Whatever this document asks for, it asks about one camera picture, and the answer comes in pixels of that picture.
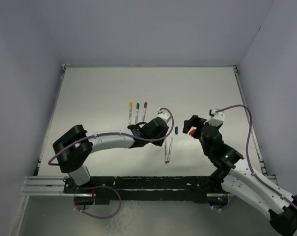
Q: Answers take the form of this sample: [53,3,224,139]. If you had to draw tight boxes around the blue pen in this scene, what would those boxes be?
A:
[164,139,168,164]

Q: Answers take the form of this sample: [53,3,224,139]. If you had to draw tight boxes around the purple pen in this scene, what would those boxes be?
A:
[142,108,147,122]

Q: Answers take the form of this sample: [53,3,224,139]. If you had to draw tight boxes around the green pen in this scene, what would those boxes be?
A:
[135,109,139,124]

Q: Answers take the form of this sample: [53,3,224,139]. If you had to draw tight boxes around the yellow pen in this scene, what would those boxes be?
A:
[128,108,133,124]

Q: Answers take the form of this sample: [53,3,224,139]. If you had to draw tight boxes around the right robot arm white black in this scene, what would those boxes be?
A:
[183,115,297,236]

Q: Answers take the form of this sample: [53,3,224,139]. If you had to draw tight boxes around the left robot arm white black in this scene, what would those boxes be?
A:
[53,113,171,193]

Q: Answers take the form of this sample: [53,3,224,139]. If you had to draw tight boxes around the red pen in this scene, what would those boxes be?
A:
[166,138,173,164]

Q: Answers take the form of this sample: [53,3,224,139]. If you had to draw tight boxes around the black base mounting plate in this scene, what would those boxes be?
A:
[63,176,229,207]

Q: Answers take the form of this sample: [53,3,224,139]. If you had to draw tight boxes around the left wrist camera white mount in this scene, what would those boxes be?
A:
[157,110,171,123]

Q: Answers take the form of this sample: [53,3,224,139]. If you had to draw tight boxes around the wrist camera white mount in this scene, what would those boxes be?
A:
[204,109,225,127]
[157,110,171,123]

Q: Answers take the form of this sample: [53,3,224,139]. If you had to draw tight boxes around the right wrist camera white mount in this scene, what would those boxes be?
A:
[204,109,225,127]

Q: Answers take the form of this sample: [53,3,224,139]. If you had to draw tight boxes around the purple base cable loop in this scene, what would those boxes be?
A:
[73,185,122,219]

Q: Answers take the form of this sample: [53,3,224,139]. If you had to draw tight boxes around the aluminium frame rail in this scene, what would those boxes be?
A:
[22,67,264,196]

